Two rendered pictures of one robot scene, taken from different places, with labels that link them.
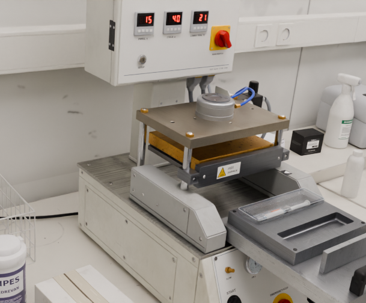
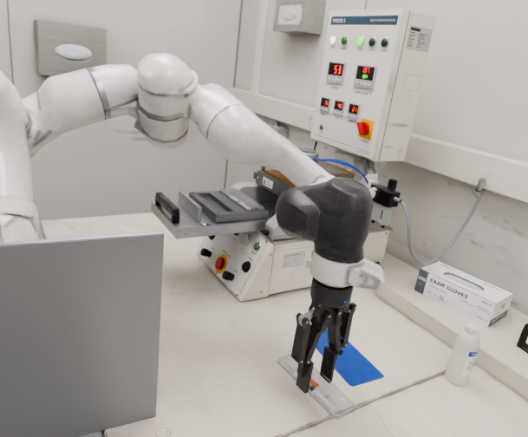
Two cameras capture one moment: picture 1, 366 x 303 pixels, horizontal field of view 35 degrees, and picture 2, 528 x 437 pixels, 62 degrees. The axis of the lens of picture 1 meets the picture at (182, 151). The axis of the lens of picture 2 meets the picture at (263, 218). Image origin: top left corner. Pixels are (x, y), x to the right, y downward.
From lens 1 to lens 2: 1.89 m
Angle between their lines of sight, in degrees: 89
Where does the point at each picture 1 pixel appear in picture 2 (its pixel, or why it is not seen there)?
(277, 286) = (227, 250)
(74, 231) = not seen: hidden behind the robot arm
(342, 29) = not seen: outside the picture
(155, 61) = (328, 131)
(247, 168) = (276, 189)
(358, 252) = (189, 209)
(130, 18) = (320, 100)
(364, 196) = (461, 393)
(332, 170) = (499, 367)
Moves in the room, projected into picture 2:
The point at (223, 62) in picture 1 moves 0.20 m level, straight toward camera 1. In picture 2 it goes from (367, 149) to (302, 139)
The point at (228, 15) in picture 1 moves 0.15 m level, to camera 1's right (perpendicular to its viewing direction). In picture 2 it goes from (374, 113) to (377, 119)
